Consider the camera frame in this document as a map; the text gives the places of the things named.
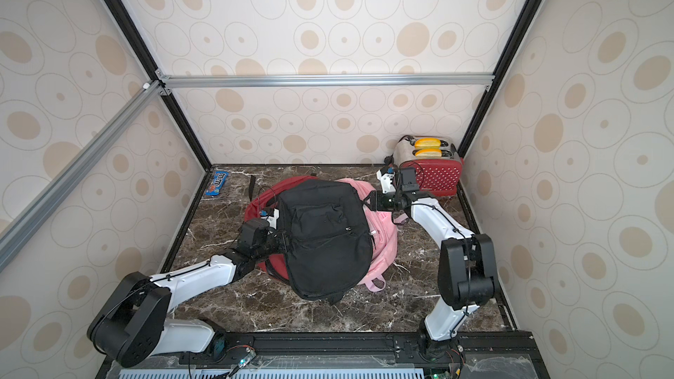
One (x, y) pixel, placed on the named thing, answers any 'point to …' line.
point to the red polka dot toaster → (436, 163)
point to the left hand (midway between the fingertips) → (298, 233)
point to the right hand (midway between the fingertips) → (366, 202)
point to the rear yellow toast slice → (427, 143)
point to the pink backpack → (383, 230)
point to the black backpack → (324, 227)
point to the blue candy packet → (217, 182)
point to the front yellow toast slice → (428, 153)
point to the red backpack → (277, 264)
